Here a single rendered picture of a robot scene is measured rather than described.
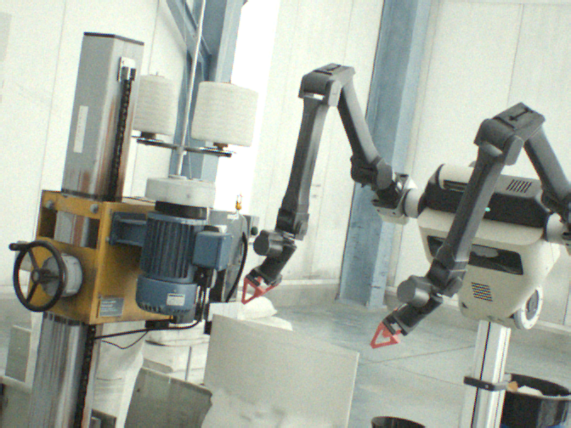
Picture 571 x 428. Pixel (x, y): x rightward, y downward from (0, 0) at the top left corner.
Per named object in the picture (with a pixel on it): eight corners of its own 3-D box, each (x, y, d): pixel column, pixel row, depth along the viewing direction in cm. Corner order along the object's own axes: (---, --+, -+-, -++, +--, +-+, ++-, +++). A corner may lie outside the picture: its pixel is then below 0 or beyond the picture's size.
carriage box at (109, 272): (174, 319, 282) (191, 209, 281) (87, 325, 255) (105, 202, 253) (110, 301, 296) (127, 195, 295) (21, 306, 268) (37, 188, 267)
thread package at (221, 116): (263, 154, 272) (273, 90, 271) (226, 148, 258) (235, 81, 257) (215, 146, 281) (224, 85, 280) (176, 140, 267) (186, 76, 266)
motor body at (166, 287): (204, 316, 261) (218, 221, 260) (166, 318, 249) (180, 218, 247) (160, 304, 270) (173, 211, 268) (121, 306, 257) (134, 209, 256)
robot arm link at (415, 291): (466, 281, 247) (443, 262, 253) (439, 270, 239) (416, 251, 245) (438, 321, 250) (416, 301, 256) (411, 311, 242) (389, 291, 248)
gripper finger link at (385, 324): (359, 338, 252) (387, 316, 249) (369, 330, 259) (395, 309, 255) (377, 359, 252) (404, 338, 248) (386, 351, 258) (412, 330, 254)
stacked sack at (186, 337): (214, 348, 590) (218, 324, 589) (161, 351, 557) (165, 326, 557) (139, 323, 632) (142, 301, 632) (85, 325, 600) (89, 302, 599)
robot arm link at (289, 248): (302, 246, 275) (291, 234, 279) (287, 244, 270) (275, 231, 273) (289, 267, 277) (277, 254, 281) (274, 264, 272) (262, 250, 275)
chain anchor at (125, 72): (138, 84, 261) (141, 60, 261) (124, 81, 257) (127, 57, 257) (129, 83, 263) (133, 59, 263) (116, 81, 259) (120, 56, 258)
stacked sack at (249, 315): (279, 320, 651) (283, 298, 650) (240, 323, 615) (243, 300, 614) (200, 299, 688) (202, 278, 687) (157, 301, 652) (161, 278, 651)
